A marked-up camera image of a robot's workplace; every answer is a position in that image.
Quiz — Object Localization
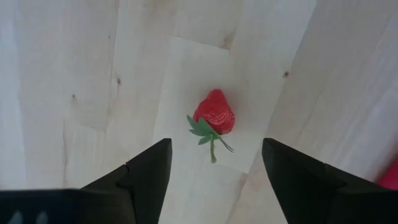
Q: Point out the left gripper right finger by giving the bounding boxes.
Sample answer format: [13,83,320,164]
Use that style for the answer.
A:
[261,138,398,224]

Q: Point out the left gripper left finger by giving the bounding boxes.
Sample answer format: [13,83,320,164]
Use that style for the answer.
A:
[0,138,173,224]

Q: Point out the red toy strawberry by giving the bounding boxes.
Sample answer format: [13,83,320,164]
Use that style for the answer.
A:
[186,88,236,164]

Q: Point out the red cloth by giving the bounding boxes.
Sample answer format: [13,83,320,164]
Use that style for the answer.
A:
[374,157,398,190]

